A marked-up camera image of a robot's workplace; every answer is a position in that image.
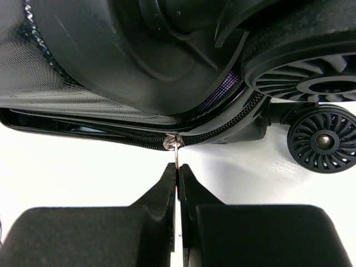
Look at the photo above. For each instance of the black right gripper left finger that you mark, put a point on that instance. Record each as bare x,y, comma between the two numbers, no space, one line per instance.
141,234

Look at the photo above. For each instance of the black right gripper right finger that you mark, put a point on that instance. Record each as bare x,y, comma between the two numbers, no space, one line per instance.
217,234

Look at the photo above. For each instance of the black hard-shell suitcase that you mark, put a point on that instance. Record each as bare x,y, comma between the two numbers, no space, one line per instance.
168,74

